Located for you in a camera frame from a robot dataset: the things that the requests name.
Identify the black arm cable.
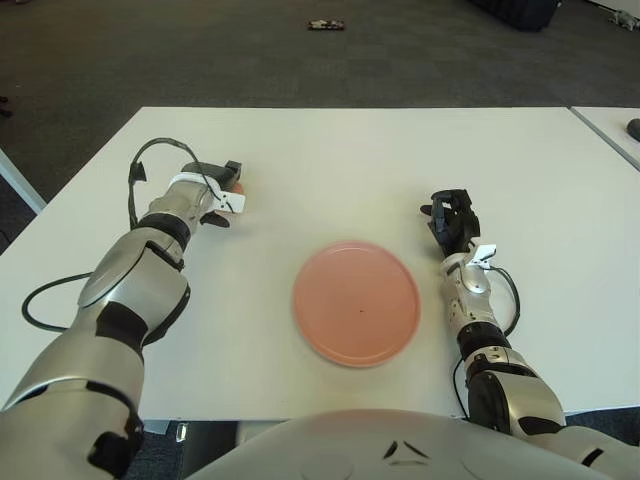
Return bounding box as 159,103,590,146
452,264,521,416
22,137,226,331

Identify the white right wrist connector block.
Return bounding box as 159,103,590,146
472,243,499,266

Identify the white wrist connector block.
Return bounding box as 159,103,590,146
217,188,247,215
472,243,499,266

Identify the black bag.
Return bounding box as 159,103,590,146
472,0,559,32

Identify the white left wrist connector block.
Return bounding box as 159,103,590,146
217,188,247,215

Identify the silver robot torso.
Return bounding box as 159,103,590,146
184,408,601,480

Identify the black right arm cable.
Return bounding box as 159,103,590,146
452,264,521,416

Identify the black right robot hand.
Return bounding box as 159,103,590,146
419,188,482,259

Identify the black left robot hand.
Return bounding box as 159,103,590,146
179,159,245,229

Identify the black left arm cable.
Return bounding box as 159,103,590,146
22,137,226,331

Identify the grey toy robot dog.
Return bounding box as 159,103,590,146
607,10,640,29

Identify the pink round plate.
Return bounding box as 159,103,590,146
292,240,421,369

